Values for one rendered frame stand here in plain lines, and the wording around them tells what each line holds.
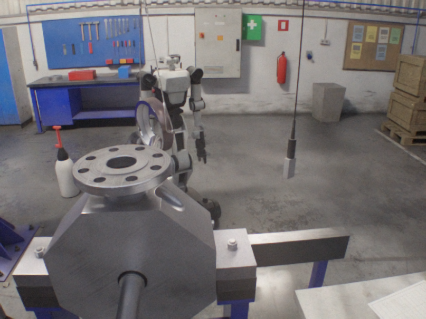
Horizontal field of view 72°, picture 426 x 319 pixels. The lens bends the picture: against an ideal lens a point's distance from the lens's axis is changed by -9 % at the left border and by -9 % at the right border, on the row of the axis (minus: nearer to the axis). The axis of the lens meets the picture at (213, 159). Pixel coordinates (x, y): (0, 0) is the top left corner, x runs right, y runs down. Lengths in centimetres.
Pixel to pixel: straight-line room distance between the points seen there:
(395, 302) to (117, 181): 103
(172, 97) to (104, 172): 182
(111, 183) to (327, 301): 85
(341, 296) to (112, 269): 80
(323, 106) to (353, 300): 501
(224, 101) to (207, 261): 536
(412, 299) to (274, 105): 536
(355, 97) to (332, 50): 110
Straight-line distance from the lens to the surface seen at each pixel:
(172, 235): 86
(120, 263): 93
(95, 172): 83
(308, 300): 123
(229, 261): 97
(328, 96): 602
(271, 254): 148
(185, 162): 271
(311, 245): 152
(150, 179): 76
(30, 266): 108
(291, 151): 182
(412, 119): 556
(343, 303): 125
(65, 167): 355
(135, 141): 240
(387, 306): 130
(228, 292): 103
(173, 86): 256
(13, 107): 642
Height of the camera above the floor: 177
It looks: 25 degrees down
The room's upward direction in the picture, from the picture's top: straight up
